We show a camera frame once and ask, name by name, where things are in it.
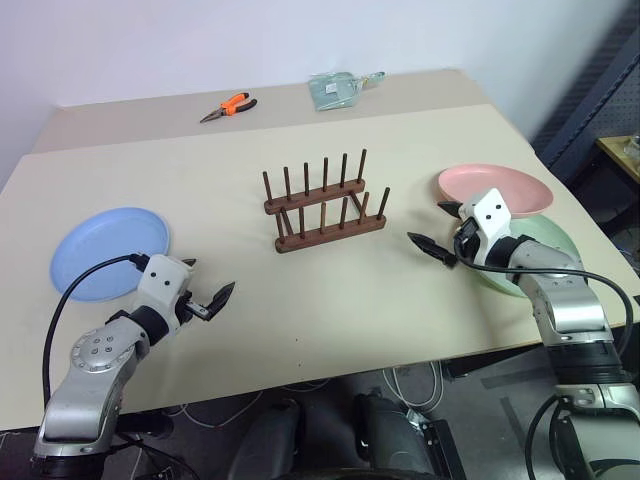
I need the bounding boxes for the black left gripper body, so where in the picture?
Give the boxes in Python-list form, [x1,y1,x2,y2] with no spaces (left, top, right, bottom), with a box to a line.
[171,288,212,327]

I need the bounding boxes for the dark rounded shape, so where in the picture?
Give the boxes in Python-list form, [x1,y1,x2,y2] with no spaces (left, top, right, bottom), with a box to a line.
[353,392,434,480]
[227,398,302,480]

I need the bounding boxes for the dark perforated panel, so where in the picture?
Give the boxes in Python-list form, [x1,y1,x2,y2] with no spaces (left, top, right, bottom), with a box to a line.
[531,0,640,176]

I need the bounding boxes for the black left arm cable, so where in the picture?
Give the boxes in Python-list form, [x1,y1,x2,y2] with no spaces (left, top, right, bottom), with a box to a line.
[41,253,151,409]

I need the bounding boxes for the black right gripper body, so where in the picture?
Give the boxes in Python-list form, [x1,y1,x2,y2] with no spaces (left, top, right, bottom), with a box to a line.
[453,216,483,265]

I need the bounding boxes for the orange handled pliers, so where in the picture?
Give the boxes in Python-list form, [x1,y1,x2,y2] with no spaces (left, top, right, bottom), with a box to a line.
[199,91,259,125]

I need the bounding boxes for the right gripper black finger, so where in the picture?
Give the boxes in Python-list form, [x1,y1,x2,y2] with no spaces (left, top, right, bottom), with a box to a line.
[435,200,468,220]
[406,231,458,270]

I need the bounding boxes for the pink plate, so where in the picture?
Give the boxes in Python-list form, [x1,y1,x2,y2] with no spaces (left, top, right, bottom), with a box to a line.
[437,163,554,220]

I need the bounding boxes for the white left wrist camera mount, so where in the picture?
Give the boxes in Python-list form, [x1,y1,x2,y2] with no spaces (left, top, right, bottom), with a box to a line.
[130,253,195,334]

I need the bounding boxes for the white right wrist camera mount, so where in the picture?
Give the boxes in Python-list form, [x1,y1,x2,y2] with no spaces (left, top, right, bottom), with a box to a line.
[458,188,516,267]

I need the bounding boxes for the yellow wooden shelf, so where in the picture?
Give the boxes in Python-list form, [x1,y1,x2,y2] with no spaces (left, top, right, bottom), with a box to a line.
[594,134,640,177]

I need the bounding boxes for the white cable under table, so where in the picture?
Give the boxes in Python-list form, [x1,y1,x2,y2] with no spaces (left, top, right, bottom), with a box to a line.
[382,360,447,414]
[164,378,332,430]

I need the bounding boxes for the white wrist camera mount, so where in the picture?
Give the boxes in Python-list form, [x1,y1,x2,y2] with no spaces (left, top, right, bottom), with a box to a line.
[458,188,516,267]
[130,253,195,334]

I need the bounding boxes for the teal packaged cloth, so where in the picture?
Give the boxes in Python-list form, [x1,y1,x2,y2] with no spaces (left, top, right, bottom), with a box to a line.
[306,72,365,112]

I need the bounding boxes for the black metal bracket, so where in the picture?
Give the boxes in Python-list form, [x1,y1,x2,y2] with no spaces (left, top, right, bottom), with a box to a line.
[407,412,464,480]

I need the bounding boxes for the black table frame bar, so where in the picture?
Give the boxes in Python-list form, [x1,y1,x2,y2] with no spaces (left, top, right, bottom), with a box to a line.
[442,344,552,380]

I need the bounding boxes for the green plate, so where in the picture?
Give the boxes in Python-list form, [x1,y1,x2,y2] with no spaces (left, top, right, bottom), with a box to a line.
[469,213,584,299]

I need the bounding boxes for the wooden dish rack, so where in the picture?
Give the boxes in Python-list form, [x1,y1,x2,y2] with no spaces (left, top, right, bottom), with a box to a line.
[262,148,391,255]

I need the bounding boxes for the blue plate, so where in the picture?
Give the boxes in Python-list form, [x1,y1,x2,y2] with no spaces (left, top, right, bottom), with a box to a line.
[48,206,175,303]

